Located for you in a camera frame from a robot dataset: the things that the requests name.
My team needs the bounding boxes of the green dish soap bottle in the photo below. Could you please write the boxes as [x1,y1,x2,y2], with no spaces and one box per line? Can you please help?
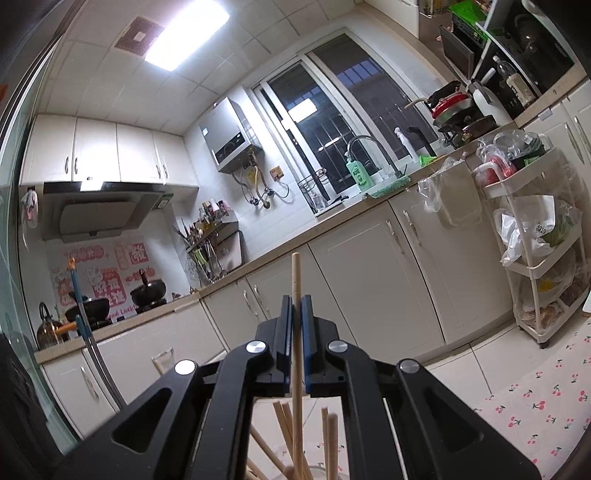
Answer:
[346,158,375,192]

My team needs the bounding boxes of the hanging beige waste bin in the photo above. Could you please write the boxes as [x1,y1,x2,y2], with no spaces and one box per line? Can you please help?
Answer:
[418,157,483,229]

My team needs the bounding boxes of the microwave oven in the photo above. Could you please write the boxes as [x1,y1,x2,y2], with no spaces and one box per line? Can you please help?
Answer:
[439,25,486,81]

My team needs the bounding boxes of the kitchen faucet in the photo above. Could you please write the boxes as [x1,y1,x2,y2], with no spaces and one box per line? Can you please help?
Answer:
[346,135,404,180]

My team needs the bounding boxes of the white spray bottle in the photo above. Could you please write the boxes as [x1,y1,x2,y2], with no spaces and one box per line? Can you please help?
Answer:
[394,127,437,167]

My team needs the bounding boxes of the range hood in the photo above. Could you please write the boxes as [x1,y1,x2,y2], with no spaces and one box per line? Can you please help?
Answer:
[39,180,172,243]

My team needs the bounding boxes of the white water heater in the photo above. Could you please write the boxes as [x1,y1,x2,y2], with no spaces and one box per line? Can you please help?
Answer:
[199,98,263,174]

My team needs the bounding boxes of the white electric kettle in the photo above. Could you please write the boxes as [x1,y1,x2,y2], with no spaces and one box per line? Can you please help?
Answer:
[469,80,513,126]

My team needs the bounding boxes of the white rolling storage cart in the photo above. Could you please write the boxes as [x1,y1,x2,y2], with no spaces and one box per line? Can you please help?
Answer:
[472,129,590,348]

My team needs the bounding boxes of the wooden chopstick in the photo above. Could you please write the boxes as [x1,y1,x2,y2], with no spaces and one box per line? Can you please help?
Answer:
[291,252,311,479]

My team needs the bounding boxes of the stacked pans and lids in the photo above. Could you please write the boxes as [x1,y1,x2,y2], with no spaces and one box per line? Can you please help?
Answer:
[405,80,498,148]

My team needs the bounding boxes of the cherry pattern tablecloth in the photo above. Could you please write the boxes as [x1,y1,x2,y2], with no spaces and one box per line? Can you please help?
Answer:
[474,319,591,479]

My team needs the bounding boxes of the dark metal kettle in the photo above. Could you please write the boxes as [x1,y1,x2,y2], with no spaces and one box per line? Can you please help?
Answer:
[36,302,74,349]

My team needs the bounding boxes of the black wok on stove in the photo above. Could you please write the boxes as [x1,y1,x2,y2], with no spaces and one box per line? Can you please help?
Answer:
[130,269,166,308]

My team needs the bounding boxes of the utensil drying rack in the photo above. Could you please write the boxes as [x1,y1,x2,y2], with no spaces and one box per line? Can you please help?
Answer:
[171,200,243,287]

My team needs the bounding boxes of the clear glass jar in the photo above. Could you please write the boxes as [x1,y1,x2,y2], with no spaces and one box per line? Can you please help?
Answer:
[246,463,348,480]

